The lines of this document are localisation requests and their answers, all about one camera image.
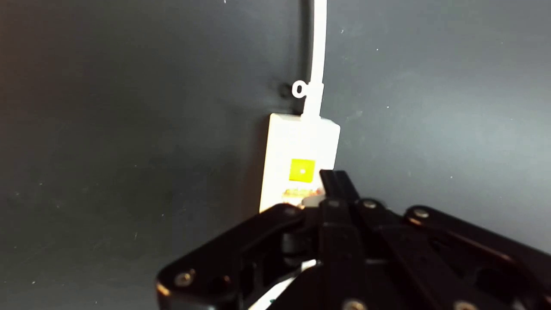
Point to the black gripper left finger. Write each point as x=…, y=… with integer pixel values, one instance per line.
x=252, y=252

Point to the white power strip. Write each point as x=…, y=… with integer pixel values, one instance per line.
x=299, y=161

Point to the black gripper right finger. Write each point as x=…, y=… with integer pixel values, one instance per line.
x=414, y=252

